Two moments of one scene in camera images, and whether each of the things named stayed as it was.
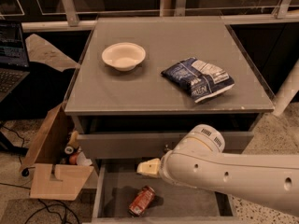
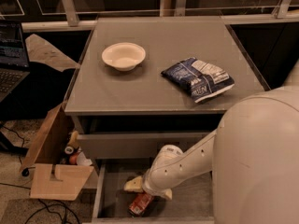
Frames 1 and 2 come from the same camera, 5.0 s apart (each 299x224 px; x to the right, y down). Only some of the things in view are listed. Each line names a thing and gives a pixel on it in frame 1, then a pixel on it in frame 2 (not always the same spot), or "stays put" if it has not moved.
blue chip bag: [201, 78] stays put
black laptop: [14, 64] stays put
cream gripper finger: [149, 168] → [135, 185]
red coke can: [142, 202] stays put
